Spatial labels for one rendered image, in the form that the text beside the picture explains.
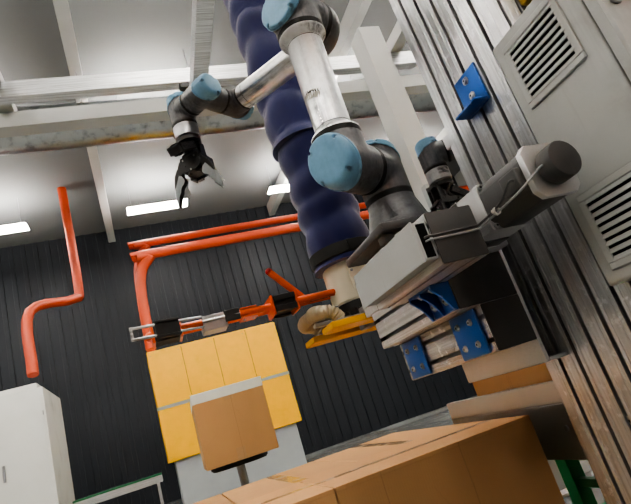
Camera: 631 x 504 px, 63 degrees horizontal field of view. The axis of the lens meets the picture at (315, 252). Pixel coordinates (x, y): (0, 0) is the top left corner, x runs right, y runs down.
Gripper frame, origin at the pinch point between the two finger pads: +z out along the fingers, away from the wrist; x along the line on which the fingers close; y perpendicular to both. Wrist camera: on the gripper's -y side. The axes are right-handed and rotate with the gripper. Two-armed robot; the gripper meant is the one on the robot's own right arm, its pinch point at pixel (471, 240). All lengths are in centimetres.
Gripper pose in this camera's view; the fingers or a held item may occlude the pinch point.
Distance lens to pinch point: 161.7
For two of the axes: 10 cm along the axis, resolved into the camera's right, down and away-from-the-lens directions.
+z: 2.9, 9.1, -2.9
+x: 2.8, -3.7, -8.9
